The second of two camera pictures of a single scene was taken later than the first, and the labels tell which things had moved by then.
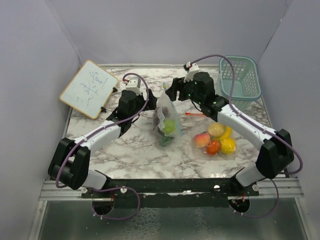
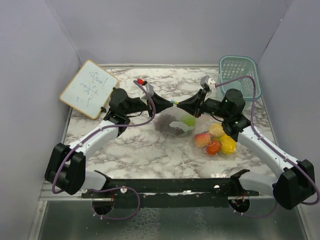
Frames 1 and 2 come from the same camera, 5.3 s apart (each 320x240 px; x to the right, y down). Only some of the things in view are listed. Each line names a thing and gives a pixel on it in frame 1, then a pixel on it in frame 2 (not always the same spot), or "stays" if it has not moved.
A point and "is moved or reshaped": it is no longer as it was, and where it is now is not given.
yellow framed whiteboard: x=89 y=89 stays
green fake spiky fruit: x=170 y=126 → x=189 y=120
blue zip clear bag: x=165 y=120 is moved or reshaped
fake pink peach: x=202 y=139 stays
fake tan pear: x=215 y=130 stays
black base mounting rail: x=172 y=193 stays
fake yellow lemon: x=228 y=145 stays
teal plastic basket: x=247 y=85 stays
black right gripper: x=172 y=91 → x=192 y=104
